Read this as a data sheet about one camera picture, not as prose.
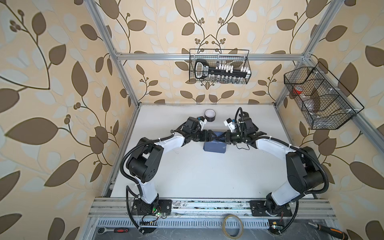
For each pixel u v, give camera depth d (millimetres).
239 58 911
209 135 808
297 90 825
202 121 845
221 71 836
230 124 828
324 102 736
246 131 717
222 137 836
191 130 739
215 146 886
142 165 481
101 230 680
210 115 1132
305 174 454
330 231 666
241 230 666
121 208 753
